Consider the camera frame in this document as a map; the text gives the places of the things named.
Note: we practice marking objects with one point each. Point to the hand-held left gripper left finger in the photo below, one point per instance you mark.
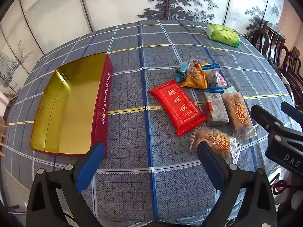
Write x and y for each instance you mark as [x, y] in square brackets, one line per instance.
[91, 165]

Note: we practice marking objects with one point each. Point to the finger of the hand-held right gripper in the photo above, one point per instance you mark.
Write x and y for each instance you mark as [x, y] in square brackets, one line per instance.
[292, 112]
[266, 118]

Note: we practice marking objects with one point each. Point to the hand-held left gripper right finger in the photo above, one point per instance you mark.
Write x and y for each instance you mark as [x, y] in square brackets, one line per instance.
[210, 163]

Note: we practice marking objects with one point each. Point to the short clear pastry packet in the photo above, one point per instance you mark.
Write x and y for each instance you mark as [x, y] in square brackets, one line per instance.
[217, 139]

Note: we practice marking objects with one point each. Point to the long clear pastry packet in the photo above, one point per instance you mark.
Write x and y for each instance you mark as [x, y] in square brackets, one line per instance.
[236, 113]

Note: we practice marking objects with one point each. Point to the grey snack packet red label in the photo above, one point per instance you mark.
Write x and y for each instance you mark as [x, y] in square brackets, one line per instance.
[216, 115]

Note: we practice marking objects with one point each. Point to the red tin box gold inside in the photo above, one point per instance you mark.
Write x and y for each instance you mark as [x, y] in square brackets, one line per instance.
[68, 113]

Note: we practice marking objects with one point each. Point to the clear blue-edged snack packet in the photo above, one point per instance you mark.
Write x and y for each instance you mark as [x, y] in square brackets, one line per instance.
[211, 78]

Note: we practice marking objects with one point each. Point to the large red snack packet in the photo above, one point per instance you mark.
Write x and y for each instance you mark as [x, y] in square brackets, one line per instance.
[177, 104]

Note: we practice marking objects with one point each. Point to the orange snack packet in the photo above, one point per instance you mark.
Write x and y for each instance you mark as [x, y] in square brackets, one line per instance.
[195, 79]

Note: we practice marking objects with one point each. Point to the yellow snack packet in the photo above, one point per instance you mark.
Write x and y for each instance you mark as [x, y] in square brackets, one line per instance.
[201, 63]

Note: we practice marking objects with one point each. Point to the light blue snack packet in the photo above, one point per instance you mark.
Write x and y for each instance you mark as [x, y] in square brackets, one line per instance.
[181, 69]

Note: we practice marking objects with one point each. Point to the dark wooden chair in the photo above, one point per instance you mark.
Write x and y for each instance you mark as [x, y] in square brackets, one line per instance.
[260, 37]
[292, 63]

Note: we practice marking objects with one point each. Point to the blue grey plaid tablecloth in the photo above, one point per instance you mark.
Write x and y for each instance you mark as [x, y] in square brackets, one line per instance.
[132, 132]

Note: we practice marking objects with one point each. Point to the green tissue pack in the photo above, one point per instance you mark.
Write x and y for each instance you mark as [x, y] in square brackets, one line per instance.
[222, 35]

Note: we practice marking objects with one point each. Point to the light wooden furniture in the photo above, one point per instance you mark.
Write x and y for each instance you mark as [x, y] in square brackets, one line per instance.
[2, 134]

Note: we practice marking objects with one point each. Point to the painted folding screen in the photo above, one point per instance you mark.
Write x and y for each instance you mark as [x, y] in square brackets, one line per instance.
[59, 11]

